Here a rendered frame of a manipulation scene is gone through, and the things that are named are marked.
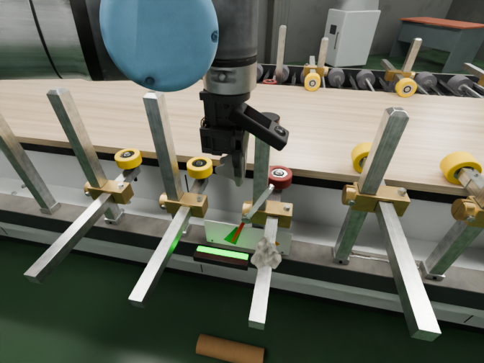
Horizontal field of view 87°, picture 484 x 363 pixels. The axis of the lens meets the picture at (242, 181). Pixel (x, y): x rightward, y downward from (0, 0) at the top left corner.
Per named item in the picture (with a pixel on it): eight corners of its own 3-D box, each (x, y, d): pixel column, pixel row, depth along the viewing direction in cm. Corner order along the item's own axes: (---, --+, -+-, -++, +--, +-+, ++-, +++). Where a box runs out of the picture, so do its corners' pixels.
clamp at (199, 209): (202, 220, 74) (201, 207, 71) (160, 213, 76) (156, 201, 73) (209, 205, 79) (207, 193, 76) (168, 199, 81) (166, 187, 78)
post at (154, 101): (186, 239, 84) (155, 94, 54) (176, 237, 84) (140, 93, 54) (190, 231, 86) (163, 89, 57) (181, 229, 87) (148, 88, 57)
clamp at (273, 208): (289, 229, 70) (292, 216, 66) (241, 221, 72) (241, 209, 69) (291, 214, 74) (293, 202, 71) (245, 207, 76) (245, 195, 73)
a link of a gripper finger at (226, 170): (218, 182, 57) (215, 147, 52) (244, 186, 56) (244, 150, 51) (214, 191, 55) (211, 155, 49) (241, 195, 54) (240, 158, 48)
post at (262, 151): (261, 262, 83) (271, 130, 53) (250, 260, 84) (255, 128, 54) (262, 253, 86) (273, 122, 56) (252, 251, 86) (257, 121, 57)
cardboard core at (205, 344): (262, 366, 107) (194, 349, 112) (261, 372, 112) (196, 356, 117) (264, 345, 113) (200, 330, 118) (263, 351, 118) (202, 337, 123)
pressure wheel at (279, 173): (287, 209, 79) (292, 181, 72) (261, 206, 80) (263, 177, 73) (289, 193, 85) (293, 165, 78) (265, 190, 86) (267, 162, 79)
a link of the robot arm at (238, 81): (261, 55, 44) (251, 70, 36) (259, 83, 47) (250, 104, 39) (210, 52, 45) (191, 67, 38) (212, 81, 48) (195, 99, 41)
